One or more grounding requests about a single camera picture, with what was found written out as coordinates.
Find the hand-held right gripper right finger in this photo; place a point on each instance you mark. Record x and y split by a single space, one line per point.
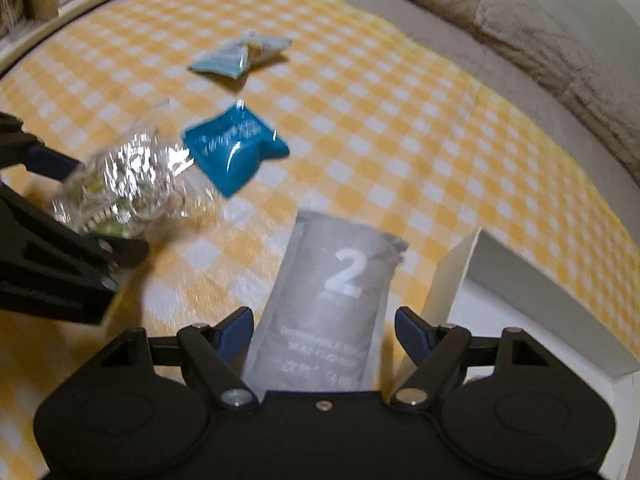
411 332

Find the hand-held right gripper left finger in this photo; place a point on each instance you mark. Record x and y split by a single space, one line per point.
239 332

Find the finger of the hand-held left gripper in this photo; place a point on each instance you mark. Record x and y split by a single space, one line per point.
55 165
75 250

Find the clear bag with shiny contents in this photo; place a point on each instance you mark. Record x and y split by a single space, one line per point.
130 180

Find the grey packet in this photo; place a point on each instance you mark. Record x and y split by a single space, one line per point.
335 305

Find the white shallow box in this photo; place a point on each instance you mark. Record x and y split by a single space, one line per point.
500 330

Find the yellow checked blanket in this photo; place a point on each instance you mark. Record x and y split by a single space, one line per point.
400 135

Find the light blue packet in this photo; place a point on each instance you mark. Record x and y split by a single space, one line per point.
225 60

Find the fluffy beige pillow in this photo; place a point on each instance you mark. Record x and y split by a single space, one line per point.
565 20

